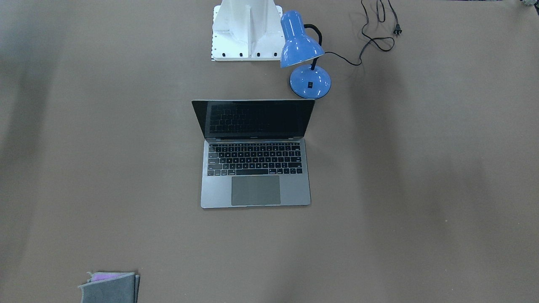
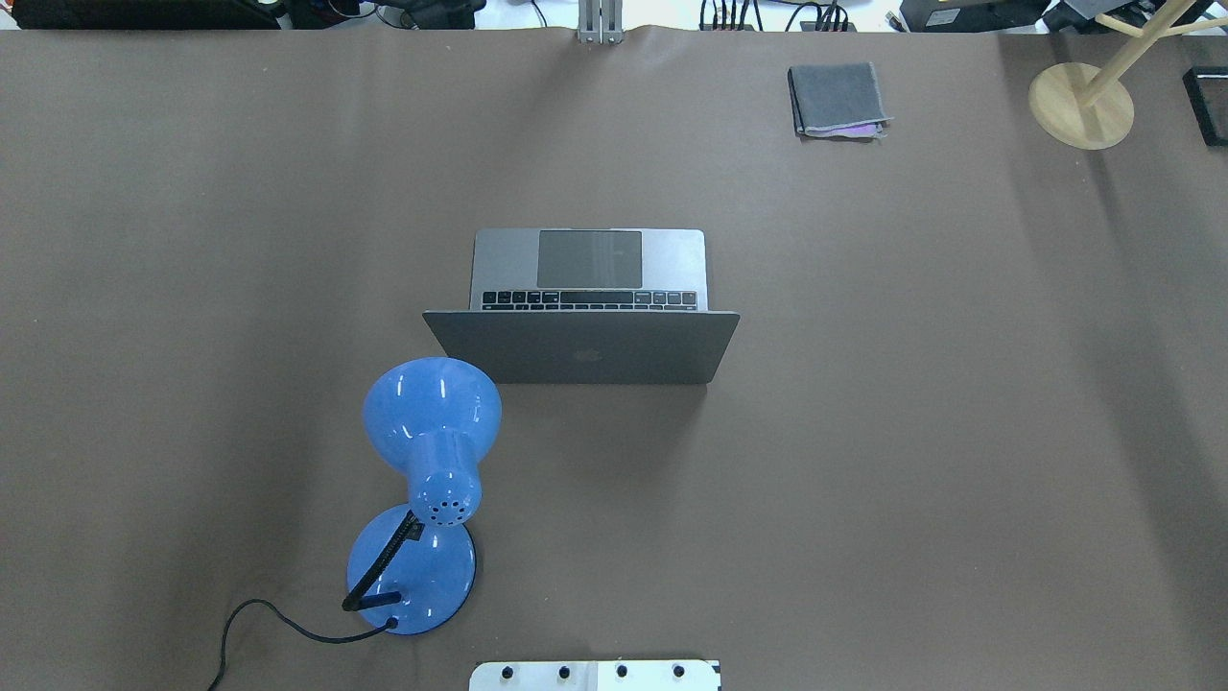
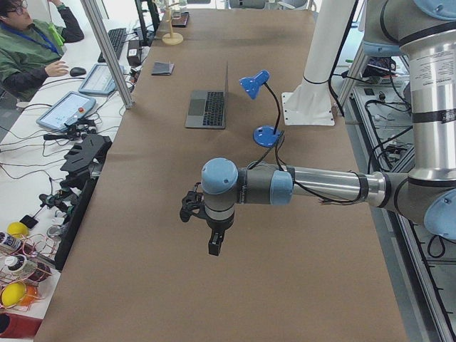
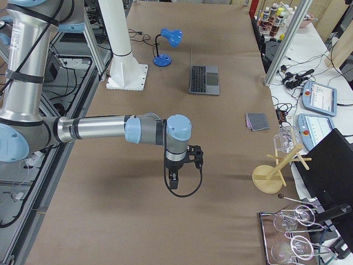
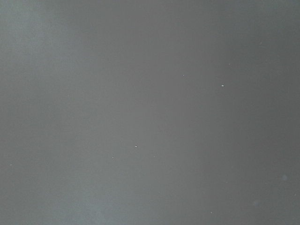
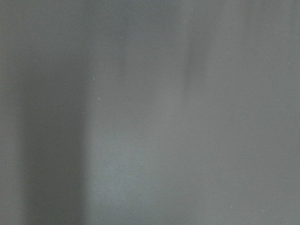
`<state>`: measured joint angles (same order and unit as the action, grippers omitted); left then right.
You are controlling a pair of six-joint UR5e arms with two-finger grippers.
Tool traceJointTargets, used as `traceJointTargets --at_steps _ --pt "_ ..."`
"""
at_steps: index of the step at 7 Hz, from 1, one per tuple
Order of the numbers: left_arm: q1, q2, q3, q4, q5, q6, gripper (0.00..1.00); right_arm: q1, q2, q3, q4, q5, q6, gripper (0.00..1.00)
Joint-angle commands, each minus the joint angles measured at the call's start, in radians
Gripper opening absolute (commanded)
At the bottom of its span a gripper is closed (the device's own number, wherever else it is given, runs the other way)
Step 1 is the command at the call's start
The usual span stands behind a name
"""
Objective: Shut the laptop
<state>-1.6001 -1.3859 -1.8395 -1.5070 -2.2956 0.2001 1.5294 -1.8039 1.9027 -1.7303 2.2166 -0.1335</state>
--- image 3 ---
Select seated person in green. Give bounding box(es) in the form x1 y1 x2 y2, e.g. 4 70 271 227
1 1 84 101

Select blue desk lamp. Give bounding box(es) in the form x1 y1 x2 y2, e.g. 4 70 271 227
239 69 283 148

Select black gripper stand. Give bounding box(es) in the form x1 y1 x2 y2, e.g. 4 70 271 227
60 134 112 177

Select black keyboard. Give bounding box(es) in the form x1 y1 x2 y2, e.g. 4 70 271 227
108 28 127 59

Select grey laptop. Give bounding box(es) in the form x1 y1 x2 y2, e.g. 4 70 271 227
185 62 229 130

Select small black adapter box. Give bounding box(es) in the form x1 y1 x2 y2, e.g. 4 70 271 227
127 39 142 67

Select dark grey folded cloth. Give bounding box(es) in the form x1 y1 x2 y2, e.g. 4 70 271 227
151 61 175 76

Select black computer mouse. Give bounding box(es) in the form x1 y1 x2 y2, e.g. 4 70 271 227
69 67 86 77

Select lower teach pendant tablet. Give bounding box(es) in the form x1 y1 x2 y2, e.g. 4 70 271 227
36 91 96 131

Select wooden cup stand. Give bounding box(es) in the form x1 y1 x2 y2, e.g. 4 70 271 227
162 1 184 46

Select teach pendant tablet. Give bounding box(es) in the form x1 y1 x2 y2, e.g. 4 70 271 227
36 91 96 131
78 63 116 96

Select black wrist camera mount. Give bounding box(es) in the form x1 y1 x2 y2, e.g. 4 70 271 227
180 182 205 222

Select upper teach pendant tablet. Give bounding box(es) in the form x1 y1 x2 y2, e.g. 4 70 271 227
78 63 116 96

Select yellow ball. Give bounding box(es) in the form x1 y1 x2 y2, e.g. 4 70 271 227
6 222 29 238

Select yellow fruit in basket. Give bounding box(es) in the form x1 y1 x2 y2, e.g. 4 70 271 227
1 282 26 308

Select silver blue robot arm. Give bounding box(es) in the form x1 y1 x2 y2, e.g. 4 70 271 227
201 1 455 255

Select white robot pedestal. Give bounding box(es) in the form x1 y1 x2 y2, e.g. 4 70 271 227
283 0 358 126

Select bottles in copper basket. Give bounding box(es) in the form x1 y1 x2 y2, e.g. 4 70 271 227
1 232 52 310

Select aluminium frame post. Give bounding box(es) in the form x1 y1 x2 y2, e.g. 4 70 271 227
81 0 134 109

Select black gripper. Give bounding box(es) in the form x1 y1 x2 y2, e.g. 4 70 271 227
206 215 234 256

